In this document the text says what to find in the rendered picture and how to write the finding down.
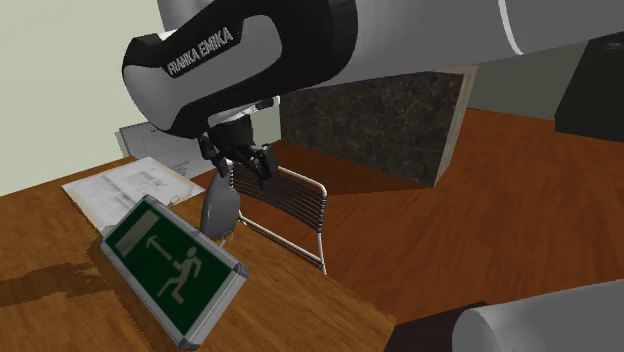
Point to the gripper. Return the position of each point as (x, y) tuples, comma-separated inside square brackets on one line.
[(231, 136)]

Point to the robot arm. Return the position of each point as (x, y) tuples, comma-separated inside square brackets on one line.
[(400, 34)]

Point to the grey tapered bottle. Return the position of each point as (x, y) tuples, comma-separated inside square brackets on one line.
[(219, 209)]

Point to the white board with drawing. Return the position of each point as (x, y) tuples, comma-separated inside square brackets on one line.
[(156, 146)]

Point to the white printed paper sheet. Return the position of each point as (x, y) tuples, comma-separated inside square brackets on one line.
[(122, 187)]

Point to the green exit sign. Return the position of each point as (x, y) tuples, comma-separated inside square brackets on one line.
[(170, 265)]

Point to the dark marble block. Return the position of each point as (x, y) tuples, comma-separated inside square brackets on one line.
[(370, 122)]

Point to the wooden table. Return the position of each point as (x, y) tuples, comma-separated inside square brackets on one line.
[(292, 312)]

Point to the black box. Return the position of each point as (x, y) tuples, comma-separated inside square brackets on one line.
[(594, 92)]

